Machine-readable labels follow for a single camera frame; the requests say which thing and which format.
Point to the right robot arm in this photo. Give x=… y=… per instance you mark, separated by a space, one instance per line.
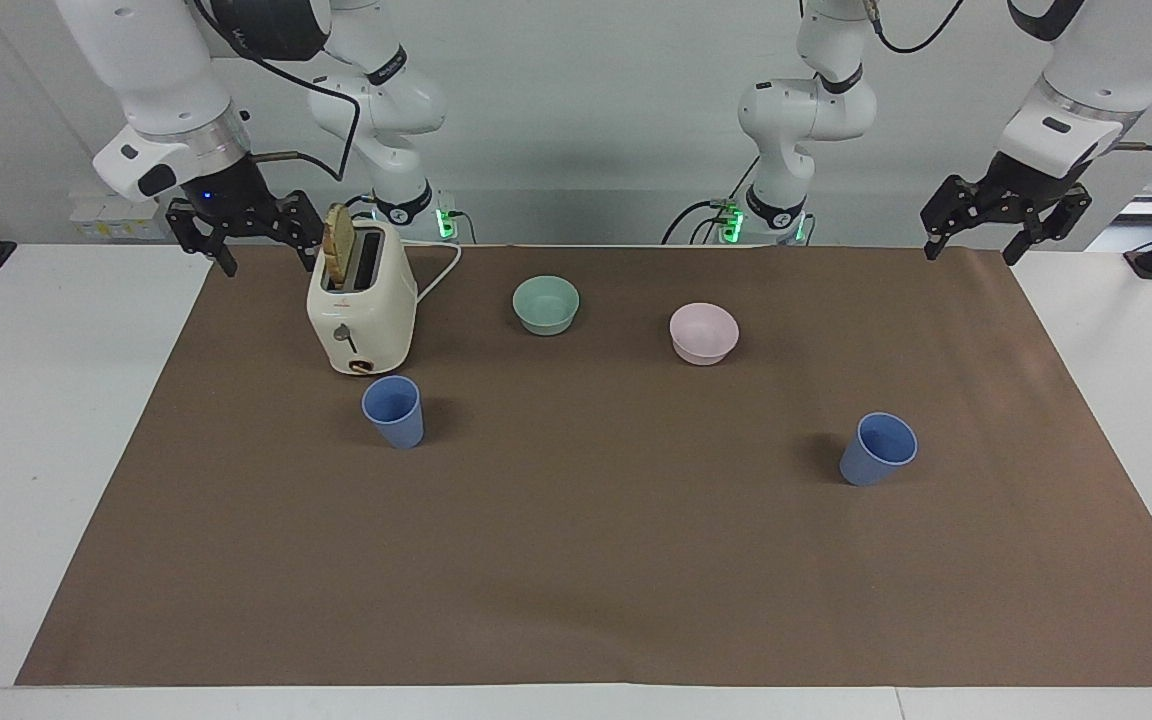
x=156 y=70

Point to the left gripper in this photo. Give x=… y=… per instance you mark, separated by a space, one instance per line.
x=1026 y=190

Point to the toasted bread slice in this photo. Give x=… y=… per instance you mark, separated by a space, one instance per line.
x=339 y=245

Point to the cream white toaster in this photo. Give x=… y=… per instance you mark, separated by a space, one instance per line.
x=361 y=320

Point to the green bowl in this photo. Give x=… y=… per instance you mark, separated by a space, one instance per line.
x=546 y=305

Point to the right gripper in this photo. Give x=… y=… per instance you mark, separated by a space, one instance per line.
x=231 y=195

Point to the pink bowl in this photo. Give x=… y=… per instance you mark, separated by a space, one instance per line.
x=704 y=335

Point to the blue cup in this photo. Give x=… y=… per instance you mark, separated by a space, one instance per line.
x=876 y=455
x=394 y=415

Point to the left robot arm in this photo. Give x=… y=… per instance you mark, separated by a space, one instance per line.
x=1096 y=60

